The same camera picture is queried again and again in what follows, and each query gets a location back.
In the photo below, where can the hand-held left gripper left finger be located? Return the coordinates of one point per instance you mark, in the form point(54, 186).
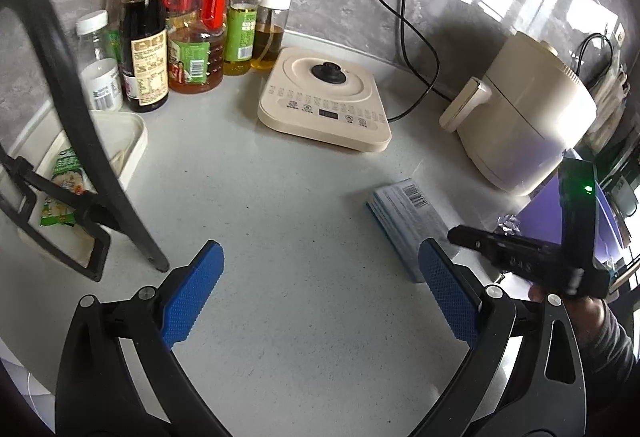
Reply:
point(192, 297)

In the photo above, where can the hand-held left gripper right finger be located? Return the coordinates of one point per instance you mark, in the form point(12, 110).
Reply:
point(447, 297)

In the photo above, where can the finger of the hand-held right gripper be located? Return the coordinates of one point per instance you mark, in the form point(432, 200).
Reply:
point(472, 239)

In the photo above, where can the silver foil wrapper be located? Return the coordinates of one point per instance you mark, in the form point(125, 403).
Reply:
point(510, 223)

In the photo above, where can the purple plastic basin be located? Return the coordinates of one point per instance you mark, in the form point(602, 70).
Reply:
point(542, 217)

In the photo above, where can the grey box with barcode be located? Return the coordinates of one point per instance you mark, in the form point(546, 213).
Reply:
point(400, 212)

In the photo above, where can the person's right forearm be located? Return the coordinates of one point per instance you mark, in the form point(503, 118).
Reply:
point(610, 347)

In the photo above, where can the person's right hand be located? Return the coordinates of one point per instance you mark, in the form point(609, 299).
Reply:
point(587, 317)

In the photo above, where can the cream air fryer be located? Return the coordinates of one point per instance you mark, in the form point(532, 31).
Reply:
point(525, 117)

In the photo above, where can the hanging plastic bags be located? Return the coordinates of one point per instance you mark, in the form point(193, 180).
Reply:
point(607, 102)

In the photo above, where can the white plastic container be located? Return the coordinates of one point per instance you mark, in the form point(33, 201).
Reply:
point(127, 137)

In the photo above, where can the green food packet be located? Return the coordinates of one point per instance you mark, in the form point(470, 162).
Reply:
point(62, 177)

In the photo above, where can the cream induction cooker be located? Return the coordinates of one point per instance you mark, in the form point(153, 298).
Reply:
point(310, 117)

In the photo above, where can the black metal rack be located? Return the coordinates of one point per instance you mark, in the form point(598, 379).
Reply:
point(80, 117)

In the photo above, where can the clear jar white lid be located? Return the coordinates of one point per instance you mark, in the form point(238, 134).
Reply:
point(102, 77)

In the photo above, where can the yellow cap green label bottle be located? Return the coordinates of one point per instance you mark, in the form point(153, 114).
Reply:
point(242, 37)

